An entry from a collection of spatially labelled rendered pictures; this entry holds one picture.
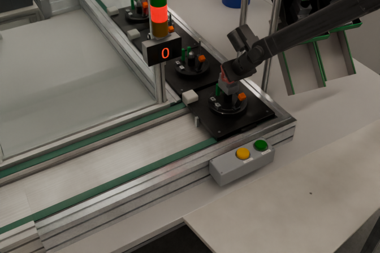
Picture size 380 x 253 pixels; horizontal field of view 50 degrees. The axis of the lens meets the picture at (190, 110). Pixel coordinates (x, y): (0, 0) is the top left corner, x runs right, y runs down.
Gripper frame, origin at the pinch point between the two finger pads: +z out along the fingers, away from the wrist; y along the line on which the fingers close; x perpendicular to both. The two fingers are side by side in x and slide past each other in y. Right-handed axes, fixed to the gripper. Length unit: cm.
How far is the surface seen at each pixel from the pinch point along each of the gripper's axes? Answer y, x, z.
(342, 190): -17, 48, -8
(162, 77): 18.7, -9.0, 9.6
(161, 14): 19.7, -21.8, -13.3
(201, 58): 0.6, -11.6, 12.4
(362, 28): -132, -11, 64
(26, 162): 68, 2, 18
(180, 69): 5.9, -12.5, 22.4
